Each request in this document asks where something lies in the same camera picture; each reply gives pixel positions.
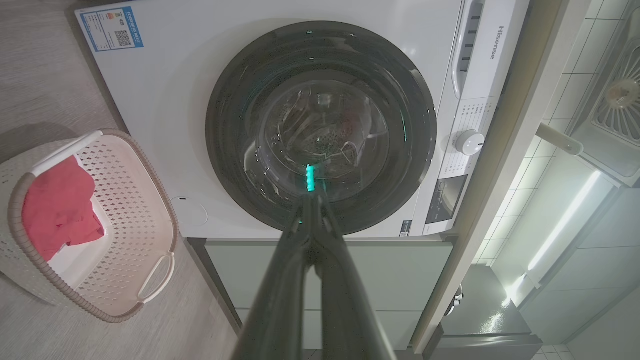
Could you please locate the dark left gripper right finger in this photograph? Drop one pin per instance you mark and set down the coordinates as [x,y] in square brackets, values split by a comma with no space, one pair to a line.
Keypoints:
[350,320]

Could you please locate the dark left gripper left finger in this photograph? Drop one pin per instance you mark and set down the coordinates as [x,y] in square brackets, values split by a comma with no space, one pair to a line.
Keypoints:
[275,320]

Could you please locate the round dark washer door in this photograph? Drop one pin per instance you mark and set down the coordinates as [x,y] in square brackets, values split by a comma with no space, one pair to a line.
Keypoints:
[230,125]

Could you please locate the red garment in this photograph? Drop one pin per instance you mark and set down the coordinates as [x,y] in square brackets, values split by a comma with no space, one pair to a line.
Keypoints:
[60,210]

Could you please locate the round white filter access cover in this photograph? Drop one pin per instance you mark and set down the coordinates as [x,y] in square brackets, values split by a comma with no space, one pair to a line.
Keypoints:
[192,212]

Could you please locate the dark washing machine display panel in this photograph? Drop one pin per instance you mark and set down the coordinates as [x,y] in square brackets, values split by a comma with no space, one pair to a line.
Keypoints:
[445,200]

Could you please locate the white washing machine dial knob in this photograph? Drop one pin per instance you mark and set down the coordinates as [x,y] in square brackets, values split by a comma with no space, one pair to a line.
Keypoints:
[469,143]

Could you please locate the white Hisense washing machine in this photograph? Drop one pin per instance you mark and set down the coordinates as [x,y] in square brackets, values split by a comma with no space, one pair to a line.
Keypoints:
[165,125]

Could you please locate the dark grey kitchen appliance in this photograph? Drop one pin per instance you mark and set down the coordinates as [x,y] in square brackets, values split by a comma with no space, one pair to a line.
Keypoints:
[485,310]

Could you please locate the cream perforated laundry basket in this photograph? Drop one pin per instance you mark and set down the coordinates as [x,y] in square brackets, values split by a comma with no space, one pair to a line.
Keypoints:
[125,200]

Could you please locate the beige countertop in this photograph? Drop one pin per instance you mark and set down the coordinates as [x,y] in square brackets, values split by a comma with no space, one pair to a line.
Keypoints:
[500,175]

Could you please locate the under-cabinet light strip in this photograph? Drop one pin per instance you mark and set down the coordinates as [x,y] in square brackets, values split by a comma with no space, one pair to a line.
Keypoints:
[565,222]

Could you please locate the white detergent drawer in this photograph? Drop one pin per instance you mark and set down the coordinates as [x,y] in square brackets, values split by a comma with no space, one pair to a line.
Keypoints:
[467,45]

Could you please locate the blue energy label sticker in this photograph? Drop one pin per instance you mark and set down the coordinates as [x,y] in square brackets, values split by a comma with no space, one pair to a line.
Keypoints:
[111,29]

